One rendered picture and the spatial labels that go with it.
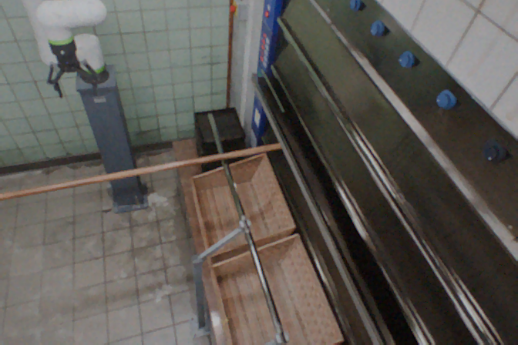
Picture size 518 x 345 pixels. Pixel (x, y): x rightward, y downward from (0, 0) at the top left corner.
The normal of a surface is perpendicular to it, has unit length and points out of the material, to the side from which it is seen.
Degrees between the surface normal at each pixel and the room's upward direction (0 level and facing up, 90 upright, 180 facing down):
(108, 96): 90
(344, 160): 70
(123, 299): 0
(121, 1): 90
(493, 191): 90
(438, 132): 90
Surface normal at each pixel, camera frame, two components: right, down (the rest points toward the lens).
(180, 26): 0.30, 0.73
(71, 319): 0.10, -0.66
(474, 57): -0.95, 0.17
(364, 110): -0.86, -0.07
